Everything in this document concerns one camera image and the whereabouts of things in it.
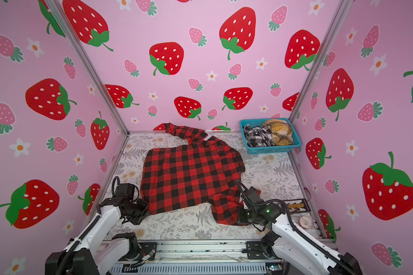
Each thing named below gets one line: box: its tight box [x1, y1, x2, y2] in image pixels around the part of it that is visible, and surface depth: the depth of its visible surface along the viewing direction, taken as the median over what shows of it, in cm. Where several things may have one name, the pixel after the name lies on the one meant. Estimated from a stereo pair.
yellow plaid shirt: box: [262, 119, 294, 146], surface depth 110 cm
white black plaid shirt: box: [243, 124, 273, 148], surface depth 109 cm
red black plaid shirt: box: [139, 122, 246, 226], surface depth 100 cm
